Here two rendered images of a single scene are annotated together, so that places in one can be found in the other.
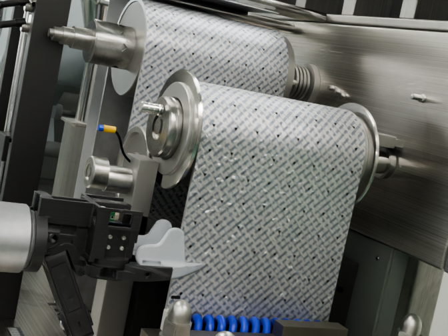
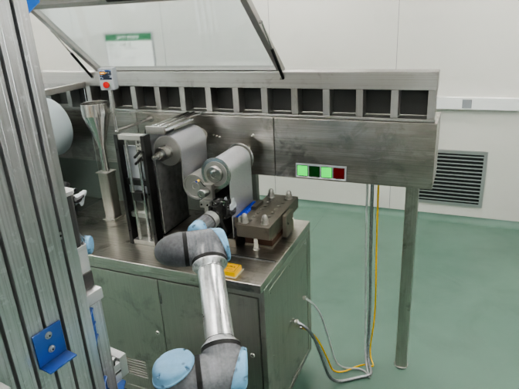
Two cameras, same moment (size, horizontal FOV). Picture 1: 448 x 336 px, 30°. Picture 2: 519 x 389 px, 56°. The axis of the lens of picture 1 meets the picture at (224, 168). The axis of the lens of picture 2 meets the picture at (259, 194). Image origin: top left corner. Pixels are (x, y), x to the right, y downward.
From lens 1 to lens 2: 1.54 m
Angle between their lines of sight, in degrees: 40
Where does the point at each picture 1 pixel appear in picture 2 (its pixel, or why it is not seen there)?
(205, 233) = (234, 194)
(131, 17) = (164, 141)
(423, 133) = (256, 143)
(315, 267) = (249, 188)
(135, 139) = (191, 177)
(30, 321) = not seen: hidden behind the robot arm
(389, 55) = (235, 123)
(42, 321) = not seen: hidden behind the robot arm
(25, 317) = not seen: hidden behind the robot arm
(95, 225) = (225, 207)
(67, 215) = (218, 208)
